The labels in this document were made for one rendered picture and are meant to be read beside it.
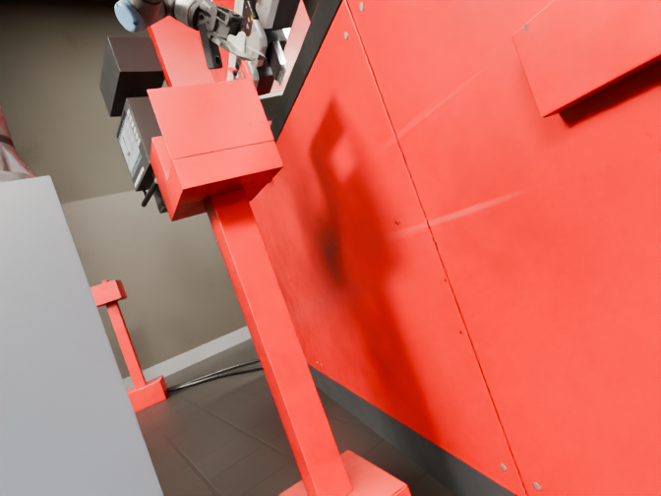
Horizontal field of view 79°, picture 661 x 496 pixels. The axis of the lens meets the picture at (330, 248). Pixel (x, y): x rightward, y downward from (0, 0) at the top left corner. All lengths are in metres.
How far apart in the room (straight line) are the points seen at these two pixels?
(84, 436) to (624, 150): 0.74
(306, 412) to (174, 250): 3.22
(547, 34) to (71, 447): 0.75
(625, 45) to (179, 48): 2.21
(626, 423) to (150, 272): 3.56
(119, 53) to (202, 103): 1.91
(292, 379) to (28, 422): 0.38
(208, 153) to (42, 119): 3.54
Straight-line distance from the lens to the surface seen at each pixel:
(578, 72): 0.35
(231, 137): 0.64
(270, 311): 0.67
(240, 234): 0.67
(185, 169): 0.61
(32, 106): 4.18
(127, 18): 1.26
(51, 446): 0.75
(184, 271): 3.81
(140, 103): 2.40
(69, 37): 4.53
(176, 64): 2.36
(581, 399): 0.49
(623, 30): 0.33
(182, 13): 1.28
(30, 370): 0.74
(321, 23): 0.71
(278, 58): 1.36
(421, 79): 0.50
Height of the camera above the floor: 0.51
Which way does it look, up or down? 1 degrees up
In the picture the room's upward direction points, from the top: 20 degrees counter-clockwise
